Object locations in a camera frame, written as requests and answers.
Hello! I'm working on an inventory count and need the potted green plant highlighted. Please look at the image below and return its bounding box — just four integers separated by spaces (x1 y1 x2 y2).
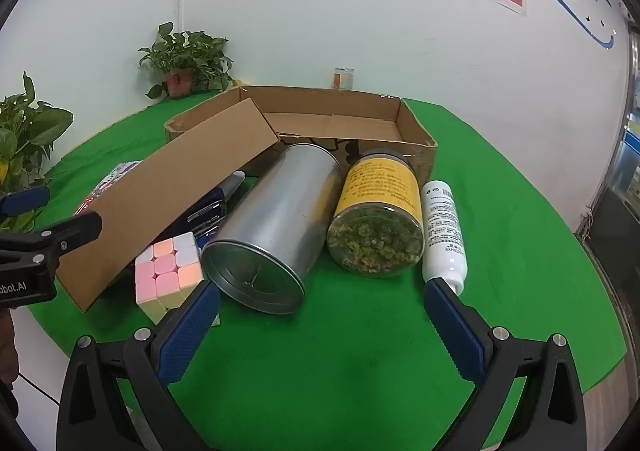
138 22 233 99

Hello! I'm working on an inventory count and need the yellow label tea jar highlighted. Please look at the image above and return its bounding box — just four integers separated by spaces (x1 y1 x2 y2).
326 149 425 277

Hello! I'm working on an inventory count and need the silver metal tin can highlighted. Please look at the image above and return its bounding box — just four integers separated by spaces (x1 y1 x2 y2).
201 144 344 315

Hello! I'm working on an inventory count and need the green table cloth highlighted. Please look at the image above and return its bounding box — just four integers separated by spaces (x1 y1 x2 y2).
27 89 628 451

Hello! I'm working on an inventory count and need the small glass jar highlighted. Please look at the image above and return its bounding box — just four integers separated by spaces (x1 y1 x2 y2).
332 67 355 90

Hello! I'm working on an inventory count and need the glass door with blue strip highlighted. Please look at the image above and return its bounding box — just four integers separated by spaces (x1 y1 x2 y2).
578 23 639 333

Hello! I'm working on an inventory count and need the white spray bottle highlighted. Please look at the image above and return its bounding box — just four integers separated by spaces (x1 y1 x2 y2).
421 180 468 296

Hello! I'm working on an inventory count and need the cartoon board game box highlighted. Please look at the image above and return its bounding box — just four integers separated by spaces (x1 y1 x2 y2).
74 161 140 216

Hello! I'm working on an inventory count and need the near green leafy plant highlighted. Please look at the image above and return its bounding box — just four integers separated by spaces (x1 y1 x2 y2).
0 71 75 232

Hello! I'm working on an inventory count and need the blue stapler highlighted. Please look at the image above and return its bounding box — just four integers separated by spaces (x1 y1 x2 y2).
186 171 245 249

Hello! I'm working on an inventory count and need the brown cardboard box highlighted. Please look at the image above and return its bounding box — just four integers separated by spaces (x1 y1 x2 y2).
58 86 437 311

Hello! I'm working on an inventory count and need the pastel rubiks cube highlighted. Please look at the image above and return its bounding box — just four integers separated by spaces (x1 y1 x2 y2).
134 231 205 325

